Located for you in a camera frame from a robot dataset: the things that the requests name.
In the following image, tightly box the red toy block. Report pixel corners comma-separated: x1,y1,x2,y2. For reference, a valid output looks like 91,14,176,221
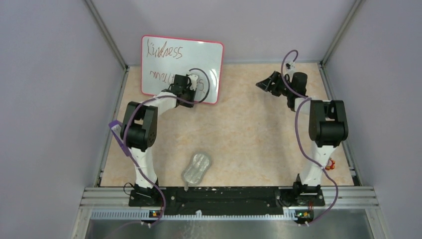
325,157,335,170

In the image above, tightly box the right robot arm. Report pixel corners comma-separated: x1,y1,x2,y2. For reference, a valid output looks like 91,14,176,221
256,71,348,205

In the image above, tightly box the silver mesh eraser sponge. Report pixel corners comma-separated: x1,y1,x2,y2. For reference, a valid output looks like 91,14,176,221
181,152,211,191

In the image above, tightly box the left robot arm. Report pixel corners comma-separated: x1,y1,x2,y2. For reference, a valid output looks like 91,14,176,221
120,74,199,206

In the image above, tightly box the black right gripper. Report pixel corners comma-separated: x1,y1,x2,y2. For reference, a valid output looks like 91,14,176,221
256,71,293,98

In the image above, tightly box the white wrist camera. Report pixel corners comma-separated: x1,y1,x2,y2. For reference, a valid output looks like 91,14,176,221
187,74,199,94
285,61,295,71

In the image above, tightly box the aluminium frame rail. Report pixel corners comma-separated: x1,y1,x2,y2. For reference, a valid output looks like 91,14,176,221
72,186,392,239

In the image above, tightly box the purple box holder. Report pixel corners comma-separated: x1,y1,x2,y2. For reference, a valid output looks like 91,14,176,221
108,120,130,157

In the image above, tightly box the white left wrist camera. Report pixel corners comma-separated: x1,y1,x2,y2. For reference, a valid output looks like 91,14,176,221
187,74,199,94

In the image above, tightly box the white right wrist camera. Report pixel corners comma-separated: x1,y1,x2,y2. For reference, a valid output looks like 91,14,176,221
285,61,295,71

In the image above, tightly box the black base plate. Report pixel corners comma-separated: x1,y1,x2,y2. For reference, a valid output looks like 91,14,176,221
128,186,325,216

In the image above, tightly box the pink-framed whiteboard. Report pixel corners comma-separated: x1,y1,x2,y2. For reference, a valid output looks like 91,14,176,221
140,35,224,104

